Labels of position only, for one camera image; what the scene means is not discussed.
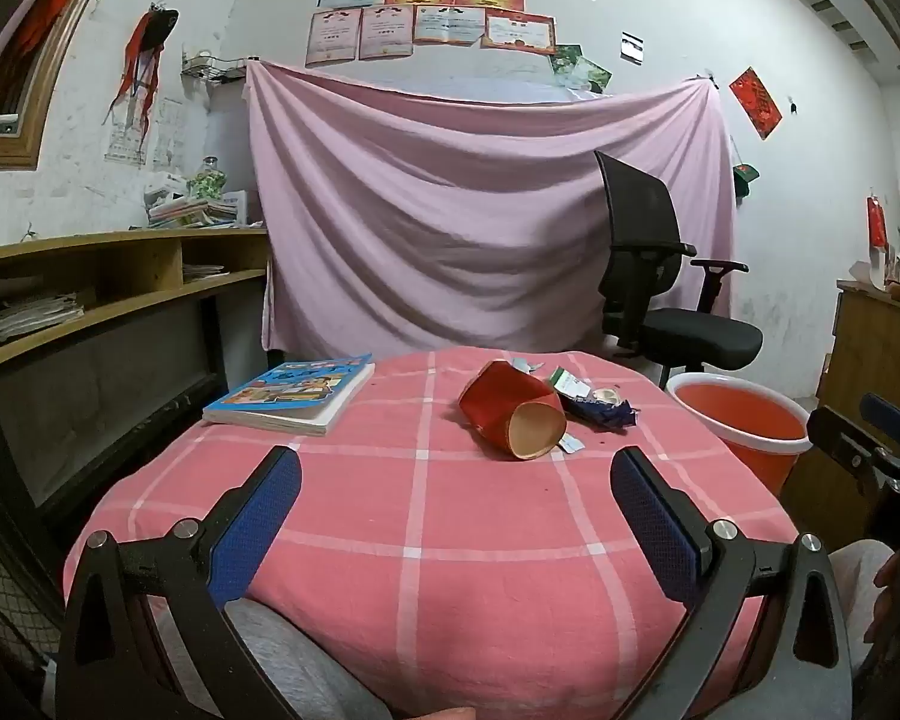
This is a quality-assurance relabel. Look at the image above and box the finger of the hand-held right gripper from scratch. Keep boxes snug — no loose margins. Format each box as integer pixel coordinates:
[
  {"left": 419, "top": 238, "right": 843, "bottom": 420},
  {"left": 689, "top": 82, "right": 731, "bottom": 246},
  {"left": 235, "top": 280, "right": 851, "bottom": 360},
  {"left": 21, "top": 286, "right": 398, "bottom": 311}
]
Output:
[
  {"left": 860, "top": 392, "right": 900, "bottom": 460},
  {"left": 806, "top": 405, "right": 891, "bottom": 482}
]

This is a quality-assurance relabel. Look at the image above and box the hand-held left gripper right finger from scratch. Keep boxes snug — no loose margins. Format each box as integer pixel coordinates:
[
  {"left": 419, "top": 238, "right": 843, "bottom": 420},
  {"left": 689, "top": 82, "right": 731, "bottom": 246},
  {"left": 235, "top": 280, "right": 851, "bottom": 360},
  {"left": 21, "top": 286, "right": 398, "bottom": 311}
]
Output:
[{"left": 604, "top": 446, "right": 856, "bottom": 720}]

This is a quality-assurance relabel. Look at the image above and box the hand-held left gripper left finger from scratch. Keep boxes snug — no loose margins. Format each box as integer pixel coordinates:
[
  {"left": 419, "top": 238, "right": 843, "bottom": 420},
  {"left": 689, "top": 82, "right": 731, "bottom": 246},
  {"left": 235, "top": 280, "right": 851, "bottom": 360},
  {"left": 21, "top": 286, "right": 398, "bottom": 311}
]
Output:
[{"left": 54, "top": 445, "right": 305, "bottom": 720}]

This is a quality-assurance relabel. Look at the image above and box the orange plastic bucket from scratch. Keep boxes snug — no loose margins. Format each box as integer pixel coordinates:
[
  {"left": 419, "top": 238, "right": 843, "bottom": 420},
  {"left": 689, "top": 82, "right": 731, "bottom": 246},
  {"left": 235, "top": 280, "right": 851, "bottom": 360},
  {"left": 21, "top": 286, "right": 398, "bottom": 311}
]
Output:
[{"left": 666, "top": 373, "right": 812, "bottom": 500}]

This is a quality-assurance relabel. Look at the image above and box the blue wrapper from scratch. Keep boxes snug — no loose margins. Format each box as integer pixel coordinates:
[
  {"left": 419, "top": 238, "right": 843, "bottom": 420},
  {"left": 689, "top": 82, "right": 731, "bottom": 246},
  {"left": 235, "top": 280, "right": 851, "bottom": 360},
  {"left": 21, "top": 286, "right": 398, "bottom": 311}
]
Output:
[{"left": 566, "top": 396, "right": 641, "bottom": 432}]

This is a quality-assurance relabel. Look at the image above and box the white green printed carton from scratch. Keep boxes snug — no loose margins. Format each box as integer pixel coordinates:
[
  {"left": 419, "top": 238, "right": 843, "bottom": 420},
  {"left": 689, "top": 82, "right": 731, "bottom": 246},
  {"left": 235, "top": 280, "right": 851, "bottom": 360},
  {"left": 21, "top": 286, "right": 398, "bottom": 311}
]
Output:
[{"left": 547, "top": 367, "right": 595, "bottom": 400}]

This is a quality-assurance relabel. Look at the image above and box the red paper cup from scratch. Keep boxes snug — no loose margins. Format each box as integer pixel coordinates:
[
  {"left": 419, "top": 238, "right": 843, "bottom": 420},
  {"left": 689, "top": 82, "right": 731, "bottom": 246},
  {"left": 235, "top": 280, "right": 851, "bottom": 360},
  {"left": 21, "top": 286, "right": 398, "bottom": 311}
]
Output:
[{"left": 457, "top": 360, "right": 569, "bottom": 461}]

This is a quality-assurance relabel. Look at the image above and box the person's right hand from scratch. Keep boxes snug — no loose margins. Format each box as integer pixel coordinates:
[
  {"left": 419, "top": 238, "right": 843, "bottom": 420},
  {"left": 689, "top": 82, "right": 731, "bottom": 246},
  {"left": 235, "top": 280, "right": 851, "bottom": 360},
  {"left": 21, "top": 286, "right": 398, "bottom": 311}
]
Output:
[{"left": 866, "top": 551, "right": 900, "bottom": 650}]

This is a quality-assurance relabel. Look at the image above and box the wooden cabinet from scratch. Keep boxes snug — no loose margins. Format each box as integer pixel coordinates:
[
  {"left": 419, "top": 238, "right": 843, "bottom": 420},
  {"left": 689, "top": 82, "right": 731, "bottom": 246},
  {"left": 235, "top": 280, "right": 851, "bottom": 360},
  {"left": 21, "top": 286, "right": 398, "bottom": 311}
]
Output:
[{"left": 817, "top": 277, "right": 900, "bottom": 466}]

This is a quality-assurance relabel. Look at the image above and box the blue illustrated book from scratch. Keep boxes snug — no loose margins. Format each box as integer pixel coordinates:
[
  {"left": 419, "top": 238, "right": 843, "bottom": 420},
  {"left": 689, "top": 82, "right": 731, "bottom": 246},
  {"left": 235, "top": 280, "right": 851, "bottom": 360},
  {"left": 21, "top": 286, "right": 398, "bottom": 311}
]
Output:
[{"left": 202, "top": 352, "right": 376, "bottom": 437}]

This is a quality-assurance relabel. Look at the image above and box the black office chair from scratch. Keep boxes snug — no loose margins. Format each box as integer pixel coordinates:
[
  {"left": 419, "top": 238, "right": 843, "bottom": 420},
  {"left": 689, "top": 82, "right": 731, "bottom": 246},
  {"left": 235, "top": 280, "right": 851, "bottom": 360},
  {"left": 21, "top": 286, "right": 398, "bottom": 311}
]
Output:
[{"left": 594, "top": 150, "right": 764, "bottom": 383}]

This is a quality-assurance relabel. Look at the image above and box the red white hanging ornament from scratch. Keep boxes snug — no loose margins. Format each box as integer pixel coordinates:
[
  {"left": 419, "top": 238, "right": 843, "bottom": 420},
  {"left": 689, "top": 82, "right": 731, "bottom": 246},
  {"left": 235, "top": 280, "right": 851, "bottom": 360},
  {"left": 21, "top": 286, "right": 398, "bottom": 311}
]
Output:
[{"left": 866, "top": 195, "right": 891, "bottom": 291}]

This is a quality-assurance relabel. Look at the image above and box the pink checked tablecloth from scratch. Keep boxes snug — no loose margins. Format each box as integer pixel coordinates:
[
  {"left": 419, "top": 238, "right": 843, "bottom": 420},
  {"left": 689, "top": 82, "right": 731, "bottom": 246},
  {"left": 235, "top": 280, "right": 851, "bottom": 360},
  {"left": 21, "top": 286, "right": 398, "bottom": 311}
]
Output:
[{"left": 61, "top": 345, "right": 800, "bottom": 720}]

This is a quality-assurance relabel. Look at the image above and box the dark wicker chair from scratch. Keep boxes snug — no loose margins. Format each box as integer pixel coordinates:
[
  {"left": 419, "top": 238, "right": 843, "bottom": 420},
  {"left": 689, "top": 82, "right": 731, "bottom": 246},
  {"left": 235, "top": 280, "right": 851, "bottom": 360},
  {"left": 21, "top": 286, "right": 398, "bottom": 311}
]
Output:
[{"left": 0, "top": 465, "right": 68, "bottom": 720}]

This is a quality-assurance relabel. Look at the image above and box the stack of loose papers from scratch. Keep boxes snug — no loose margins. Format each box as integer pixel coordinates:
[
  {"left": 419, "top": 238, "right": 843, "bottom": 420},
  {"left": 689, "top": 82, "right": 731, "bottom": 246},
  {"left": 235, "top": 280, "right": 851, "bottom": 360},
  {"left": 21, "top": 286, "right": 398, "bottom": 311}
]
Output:
[{"left": 0, "top": 291, "right": 85, "bottom": 346}]

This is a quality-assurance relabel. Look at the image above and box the wooden shelf desk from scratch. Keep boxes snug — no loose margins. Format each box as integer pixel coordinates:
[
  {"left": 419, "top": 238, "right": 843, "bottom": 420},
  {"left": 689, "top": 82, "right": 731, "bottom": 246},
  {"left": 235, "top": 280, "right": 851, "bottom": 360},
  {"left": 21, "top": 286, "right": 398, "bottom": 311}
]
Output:
[{"left": 0, "top": 225, "right": 271, "bottom": 518}]

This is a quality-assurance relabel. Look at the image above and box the stack of books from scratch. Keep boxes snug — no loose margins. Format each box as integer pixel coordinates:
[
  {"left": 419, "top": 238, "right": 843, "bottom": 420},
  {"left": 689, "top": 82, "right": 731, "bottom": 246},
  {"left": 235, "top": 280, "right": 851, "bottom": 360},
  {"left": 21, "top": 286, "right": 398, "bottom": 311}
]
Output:
[{"left": 148, "top": 195, "right": 265, "bottom": 230}]

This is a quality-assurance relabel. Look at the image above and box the glass jar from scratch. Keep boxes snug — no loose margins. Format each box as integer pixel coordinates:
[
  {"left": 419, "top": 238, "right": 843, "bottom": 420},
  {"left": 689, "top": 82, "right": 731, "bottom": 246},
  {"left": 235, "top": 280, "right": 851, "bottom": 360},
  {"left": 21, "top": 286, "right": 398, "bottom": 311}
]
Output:
[{"left": 187, "top": 156, "right": 227, "bottom": 200}]

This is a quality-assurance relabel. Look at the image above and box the pink hanging sheet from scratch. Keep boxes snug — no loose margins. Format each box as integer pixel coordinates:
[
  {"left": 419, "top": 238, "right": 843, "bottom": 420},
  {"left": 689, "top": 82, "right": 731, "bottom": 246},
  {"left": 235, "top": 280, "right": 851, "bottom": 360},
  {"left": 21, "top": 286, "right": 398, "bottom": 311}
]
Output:
[{"left": 244, "top": 60, "right": 740, "bottom": 372}]

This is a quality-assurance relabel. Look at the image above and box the white packet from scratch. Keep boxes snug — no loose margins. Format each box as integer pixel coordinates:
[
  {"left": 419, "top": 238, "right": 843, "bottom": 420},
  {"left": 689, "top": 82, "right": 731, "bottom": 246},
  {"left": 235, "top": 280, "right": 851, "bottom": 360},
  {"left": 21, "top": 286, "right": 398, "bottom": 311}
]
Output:
[{"left": 144, "top": 172, "right": 188, "bottom": 211}]

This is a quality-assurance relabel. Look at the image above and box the red black kite decoration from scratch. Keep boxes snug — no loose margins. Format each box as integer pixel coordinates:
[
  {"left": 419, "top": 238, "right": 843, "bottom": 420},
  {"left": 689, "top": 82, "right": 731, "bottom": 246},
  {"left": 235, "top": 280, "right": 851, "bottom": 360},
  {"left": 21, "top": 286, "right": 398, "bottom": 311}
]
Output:
[{"left": 103, "top": 6, "right": 181, "bottom": 143}]

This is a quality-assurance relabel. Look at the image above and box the red paper wall decoration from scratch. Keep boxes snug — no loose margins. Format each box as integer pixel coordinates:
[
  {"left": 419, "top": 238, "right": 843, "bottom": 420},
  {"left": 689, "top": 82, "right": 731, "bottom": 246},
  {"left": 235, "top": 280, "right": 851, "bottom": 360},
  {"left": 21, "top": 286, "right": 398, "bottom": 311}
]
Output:
[{"left": 729, "top": 67, "right": 783, "bottom": 141}]

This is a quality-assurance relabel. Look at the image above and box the white paper wall chart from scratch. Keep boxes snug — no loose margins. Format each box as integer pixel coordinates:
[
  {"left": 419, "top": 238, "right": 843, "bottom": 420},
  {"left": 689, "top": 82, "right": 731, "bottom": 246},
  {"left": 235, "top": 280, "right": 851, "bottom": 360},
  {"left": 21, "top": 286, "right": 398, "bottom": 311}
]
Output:
[
  {"left": 152, "top": 97, "right": 188, "bottom": 170},
  {"left": 105, "top": 94, "right": 151, "bottom": 170}
]

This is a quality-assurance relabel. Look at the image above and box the wooden window frame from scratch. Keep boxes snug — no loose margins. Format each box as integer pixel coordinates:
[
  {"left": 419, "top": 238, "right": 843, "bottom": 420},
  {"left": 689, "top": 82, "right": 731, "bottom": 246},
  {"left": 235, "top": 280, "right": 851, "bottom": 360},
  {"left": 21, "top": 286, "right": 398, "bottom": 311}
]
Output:
[{"left": 0, "top": 0, "right": 128, "bottom": 170}]

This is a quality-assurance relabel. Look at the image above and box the wire wall shelf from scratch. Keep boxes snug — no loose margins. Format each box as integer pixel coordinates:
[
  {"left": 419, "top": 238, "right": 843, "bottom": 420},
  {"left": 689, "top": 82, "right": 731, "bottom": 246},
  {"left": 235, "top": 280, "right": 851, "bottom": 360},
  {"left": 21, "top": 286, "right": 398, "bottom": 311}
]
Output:
[{"left": 180, "top": 52, "right": 248, "bottom": 83}]

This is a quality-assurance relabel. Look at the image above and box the group of wall certificates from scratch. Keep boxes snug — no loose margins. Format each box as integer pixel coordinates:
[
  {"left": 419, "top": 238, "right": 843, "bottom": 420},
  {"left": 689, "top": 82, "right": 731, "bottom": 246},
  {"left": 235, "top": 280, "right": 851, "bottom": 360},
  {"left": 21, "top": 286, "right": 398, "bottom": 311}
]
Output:
[{"left": 304, "top": 0, "right": 597, "bottom": 68}]

